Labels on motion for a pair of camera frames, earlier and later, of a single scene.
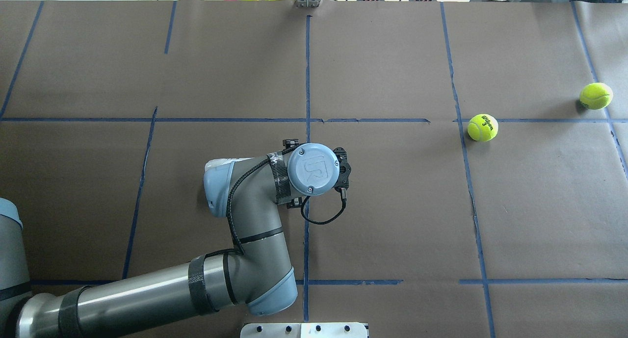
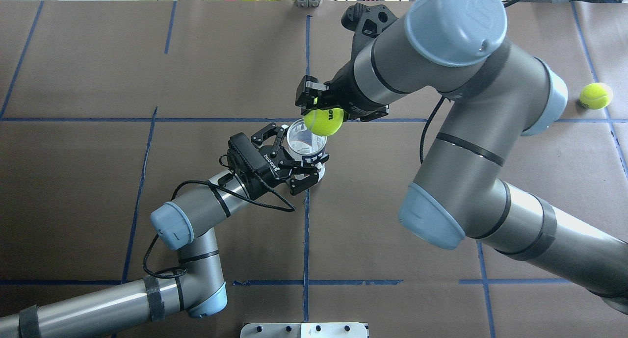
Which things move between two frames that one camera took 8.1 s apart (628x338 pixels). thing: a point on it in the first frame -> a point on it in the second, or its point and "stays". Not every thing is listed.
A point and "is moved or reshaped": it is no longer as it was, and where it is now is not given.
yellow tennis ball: (483, 127) is moved or reshaped
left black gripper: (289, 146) -> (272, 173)
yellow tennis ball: (596, 95) stays
